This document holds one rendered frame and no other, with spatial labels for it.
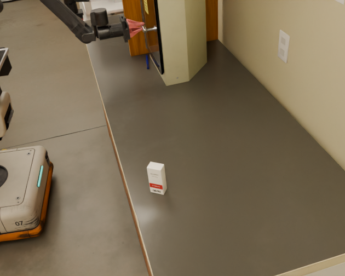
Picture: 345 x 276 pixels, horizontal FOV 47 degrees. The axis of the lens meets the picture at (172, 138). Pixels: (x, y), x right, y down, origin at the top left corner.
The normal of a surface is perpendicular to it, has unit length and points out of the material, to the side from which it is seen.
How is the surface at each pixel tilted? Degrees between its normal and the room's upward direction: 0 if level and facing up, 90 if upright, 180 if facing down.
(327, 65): 90
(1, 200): 0
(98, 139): 0
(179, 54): 90
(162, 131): 0
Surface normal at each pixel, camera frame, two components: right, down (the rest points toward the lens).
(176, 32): 0.28, 0.57
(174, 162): -0.07, -0.79
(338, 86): -0.96, 0.23
